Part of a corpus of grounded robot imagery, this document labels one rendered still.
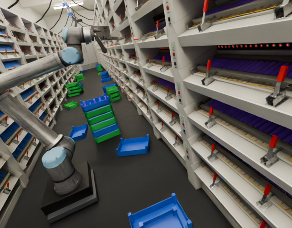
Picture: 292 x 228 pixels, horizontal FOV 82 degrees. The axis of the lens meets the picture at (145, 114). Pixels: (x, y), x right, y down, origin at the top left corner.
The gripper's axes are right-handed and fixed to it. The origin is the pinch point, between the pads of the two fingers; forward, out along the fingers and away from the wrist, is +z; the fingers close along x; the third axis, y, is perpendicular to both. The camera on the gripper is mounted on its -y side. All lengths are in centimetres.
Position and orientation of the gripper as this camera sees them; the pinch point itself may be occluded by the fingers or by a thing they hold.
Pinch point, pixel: (122, 38)
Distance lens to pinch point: 126.3
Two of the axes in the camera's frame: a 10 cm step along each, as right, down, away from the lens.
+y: -0.1, -9.3, -3.6
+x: -3.0, -3.4, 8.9
